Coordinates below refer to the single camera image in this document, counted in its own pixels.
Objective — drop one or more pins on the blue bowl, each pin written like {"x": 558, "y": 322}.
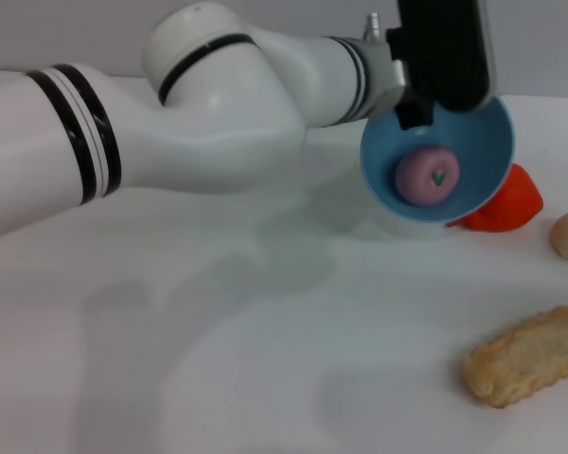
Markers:
{"x": 483, "y": 156}

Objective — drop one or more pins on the pink toy peach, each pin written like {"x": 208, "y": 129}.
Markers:
{"x": 426, "y": 177}

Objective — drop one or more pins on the red pepper toy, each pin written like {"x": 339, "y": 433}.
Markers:
{"x": 516, "y": 203}

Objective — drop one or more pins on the toasted bread slice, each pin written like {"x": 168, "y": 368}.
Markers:
{"x": 525, "y": 357}

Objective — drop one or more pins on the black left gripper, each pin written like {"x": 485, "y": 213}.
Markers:
{"x": 414, "y": 116}

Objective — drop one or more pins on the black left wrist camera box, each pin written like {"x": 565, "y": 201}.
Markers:
{"x": 445, "y": 52}

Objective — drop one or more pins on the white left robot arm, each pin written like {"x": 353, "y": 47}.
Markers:
{"x": 170, "y": 123}

